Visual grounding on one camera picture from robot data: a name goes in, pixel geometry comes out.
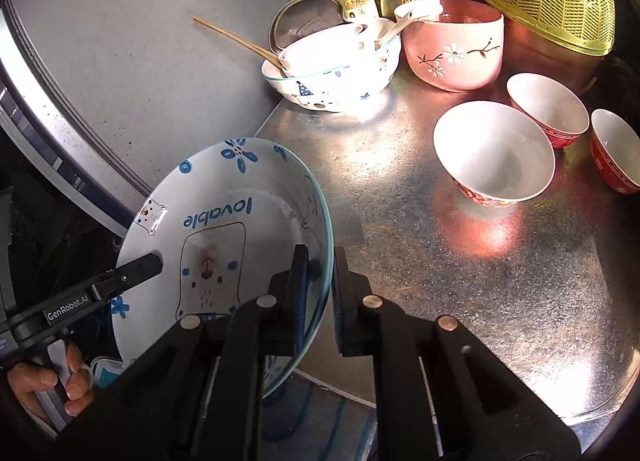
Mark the person's left hand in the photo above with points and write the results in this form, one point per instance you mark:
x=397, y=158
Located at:
x=80, y=386

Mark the red patterned bowl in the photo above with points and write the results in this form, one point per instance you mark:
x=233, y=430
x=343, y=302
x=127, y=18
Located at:
x=617, y=151
x=492, y=151
x=547, y=108

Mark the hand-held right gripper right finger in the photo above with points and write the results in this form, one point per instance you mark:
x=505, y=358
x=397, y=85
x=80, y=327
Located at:
x=341, y=306

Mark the small white bowl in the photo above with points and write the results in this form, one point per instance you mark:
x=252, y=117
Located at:
x=320, y=48
x=377, y=31

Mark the white plate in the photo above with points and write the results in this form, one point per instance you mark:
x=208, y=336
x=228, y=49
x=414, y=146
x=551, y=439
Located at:
x=215, y=191

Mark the white ceramic spoon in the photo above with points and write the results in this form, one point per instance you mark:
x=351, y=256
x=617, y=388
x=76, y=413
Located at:
x=420, y=11

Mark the wooden chopstick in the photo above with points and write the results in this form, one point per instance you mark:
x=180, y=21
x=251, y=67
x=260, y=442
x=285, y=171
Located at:
x=250, y=48
x=235, y=37

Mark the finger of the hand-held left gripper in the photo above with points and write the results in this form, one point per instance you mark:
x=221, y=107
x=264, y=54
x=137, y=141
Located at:
x=132, y=273

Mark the large white floral bowl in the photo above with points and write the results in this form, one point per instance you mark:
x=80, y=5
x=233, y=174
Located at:
x=345, y=86

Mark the white box teal print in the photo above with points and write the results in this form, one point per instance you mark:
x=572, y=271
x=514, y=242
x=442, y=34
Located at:
x=106, y=372

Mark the copper pot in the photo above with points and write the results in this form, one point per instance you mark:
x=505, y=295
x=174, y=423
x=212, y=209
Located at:
x=540, y=56

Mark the round steel dish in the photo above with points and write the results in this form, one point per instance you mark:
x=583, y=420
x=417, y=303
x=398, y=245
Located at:
x=300, y=21

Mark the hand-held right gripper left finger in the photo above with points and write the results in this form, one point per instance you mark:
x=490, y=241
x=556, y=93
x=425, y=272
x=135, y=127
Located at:
x=301, y=301

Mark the silver refrigerator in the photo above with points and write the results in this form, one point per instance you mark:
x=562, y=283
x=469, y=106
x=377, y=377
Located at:
x=125, y=41

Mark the pink bowl with branch print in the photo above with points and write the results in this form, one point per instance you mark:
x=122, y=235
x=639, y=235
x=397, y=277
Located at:
x=450, y=66

